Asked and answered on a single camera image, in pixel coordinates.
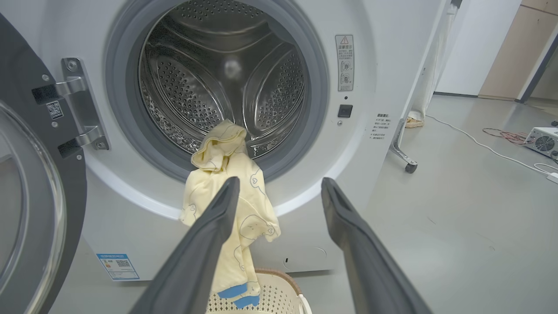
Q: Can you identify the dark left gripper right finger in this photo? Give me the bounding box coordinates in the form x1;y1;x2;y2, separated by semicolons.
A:
321;177;432;314

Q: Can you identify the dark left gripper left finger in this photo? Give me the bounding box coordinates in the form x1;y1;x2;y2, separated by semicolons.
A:
129;177;241;314

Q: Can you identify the cream garment with blue cuffs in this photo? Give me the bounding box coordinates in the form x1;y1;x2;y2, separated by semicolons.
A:
180;120;282;309

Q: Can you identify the dark washing machine door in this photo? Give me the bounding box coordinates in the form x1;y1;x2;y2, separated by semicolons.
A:
0;13;88;314

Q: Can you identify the metal door hinge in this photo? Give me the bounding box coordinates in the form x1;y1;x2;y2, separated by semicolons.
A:
31;58;110;158

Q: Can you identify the white front-load washing machine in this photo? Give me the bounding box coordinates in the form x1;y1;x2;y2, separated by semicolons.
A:
0;0;452;282

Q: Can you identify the blue energy label sticker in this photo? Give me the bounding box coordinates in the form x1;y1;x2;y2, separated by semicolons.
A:
96;253;140;281

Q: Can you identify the cream perforated laundry basket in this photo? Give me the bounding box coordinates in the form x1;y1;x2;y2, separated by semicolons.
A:
206;268;313;314

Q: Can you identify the metal leg with caster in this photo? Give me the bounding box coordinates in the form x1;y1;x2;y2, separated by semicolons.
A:
389;118;418;174

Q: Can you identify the small printed text label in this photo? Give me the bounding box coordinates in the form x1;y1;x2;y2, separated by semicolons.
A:
371;113;392;140

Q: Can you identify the grey warning sticker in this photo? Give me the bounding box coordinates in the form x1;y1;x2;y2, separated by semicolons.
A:
335;35;354;92

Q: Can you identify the white power supply box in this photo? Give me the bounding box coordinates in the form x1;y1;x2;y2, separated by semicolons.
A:
523;126;558;159

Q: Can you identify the white floor cable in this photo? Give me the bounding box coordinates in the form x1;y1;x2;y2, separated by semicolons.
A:
425;114;558;184

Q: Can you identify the red wire bundle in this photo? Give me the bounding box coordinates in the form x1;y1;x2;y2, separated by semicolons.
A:
483;127;531;145

